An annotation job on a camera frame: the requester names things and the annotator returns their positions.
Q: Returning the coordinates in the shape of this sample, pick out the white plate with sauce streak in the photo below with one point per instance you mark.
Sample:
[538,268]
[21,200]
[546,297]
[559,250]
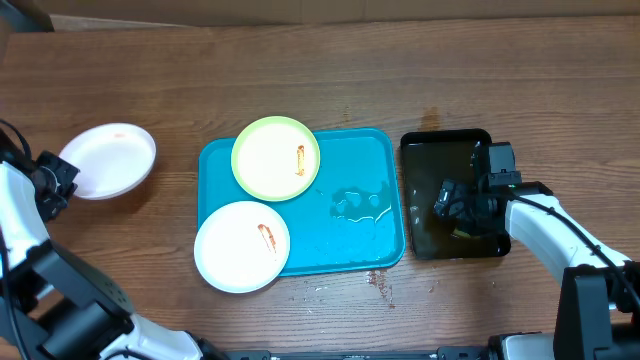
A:
[242,247]

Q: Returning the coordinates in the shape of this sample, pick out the teal plastic serving tray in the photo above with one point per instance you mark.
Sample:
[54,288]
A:
[351,217]

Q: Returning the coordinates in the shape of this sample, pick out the yellow-green plastic plate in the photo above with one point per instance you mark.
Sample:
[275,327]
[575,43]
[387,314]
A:
[275,158]

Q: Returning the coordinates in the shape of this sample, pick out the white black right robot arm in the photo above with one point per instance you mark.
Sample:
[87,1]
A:
[598,308]

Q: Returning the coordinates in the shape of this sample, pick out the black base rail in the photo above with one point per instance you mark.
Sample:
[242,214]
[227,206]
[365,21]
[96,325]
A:
[360,354]

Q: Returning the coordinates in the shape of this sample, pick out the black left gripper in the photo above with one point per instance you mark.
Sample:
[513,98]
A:
[57,163]

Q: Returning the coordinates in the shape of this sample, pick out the black tray with water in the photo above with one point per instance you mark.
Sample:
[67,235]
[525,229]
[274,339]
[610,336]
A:
[428,159]

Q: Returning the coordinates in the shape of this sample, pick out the green yellow scrub sponge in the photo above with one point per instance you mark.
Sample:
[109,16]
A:
[460,234]

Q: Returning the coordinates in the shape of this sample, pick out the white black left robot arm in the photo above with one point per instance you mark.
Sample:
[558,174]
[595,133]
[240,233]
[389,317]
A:
[54,305]

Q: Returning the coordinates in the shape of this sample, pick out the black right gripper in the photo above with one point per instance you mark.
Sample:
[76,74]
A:
[462,213]

